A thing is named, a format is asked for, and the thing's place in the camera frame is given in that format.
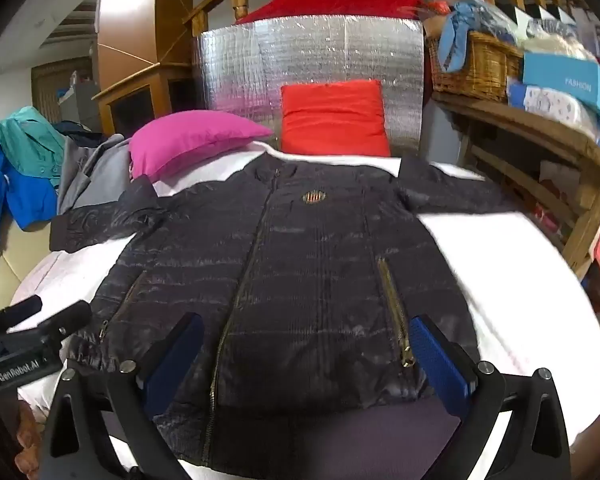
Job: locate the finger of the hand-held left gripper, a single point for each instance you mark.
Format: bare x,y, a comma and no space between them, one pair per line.
17,310
65,317

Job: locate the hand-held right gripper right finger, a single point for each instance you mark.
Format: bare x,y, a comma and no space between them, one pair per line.
436,360

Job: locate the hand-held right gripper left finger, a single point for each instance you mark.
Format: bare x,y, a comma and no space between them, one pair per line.
176,367

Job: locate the black quilted jacket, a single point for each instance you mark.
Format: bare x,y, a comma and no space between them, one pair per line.
290,280

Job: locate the person's left hand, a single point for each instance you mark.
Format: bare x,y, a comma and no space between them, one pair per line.
27,437

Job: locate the blue jacket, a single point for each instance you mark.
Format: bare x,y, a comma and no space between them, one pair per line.
22,200

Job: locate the white textured bedspread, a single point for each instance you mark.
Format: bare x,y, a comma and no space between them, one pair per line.
520,280

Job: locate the teal jacket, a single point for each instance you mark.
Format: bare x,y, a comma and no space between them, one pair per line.
27,145

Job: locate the pink pillow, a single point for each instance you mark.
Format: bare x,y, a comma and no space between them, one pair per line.
190,140

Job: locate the wooden shelf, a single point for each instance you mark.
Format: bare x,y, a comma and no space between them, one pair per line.
540,132

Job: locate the red pillow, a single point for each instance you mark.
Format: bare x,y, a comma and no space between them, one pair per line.
335,117

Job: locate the white dotted packet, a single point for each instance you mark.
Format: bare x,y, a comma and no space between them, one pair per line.
547,102

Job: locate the wooden cabinet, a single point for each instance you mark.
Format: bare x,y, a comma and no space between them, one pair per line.
135,35

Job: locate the wicker basket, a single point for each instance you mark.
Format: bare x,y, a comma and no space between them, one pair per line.
480,67

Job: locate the blue cardboard box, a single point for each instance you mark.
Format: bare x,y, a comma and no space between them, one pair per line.
562,80

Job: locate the light blue cloth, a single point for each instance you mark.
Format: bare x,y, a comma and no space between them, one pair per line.
457,30

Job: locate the silver foil insulation mat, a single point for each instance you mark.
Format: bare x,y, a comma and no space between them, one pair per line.
305,55

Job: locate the clear plastic bag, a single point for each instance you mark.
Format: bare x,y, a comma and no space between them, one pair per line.
485,12

